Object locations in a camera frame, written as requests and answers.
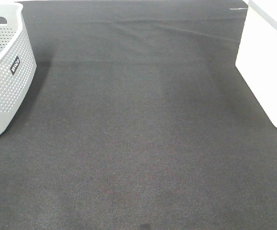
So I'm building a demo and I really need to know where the white plastic bin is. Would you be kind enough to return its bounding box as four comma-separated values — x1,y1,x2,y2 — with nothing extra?
235,0,277,128

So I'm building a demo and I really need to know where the grey perforated plastic basket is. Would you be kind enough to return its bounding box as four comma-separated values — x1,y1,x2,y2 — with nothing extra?
0,0,37,135

